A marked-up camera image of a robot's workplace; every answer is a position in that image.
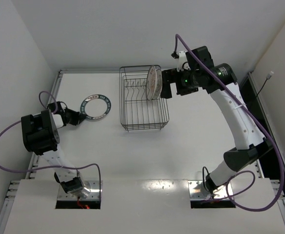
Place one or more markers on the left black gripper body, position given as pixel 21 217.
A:
pixel 71 117

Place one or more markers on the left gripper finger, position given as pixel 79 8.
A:
pixel 74 122
pixel 74 116

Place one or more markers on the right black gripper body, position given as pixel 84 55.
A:
pixel 167 84

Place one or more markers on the white plate grey flower pattern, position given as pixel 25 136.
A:
pixel 159 84

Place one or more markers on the orange sunburst plate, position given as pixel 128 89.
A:
pixel 151 83

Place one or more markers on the green rimmed white plate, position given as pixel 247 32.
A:
pixel 91 98

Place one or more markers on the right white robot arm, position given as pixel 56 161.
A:
pixel 250 142

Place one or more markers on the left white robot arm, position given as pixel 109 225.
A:
pixel 40 136

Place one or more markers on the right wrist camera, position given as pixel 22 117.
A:
pixel 225 73

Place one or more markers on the grey wire dish rack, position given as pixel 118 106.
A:
pixel 136 111

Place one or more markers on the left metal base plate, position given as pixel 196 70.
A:
pixel 90 193

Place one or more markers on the metal base plate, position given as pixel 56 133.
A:
pixel 90 193
pixel 197 192

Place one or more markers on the black cable white plug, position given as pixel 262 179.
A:
pixel 267 78

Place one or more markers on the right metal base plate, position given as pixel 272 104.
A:
pixel 197 192

